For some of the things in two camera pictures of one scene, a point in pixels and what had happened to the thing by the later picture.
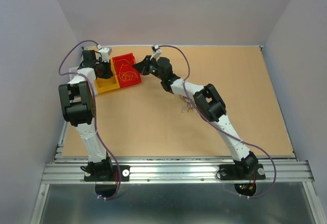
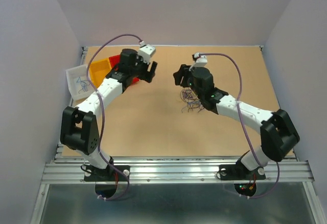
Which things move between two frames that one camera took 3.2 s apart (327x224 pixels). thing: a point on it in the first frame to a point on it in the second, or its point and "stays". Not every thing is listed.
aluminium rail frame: x=69 y=170 stays
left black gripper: x=109 y=74 to x=147 y=76
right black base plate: x=232 y=172 stays
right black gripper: x=142 y=66 to x=184 y=71
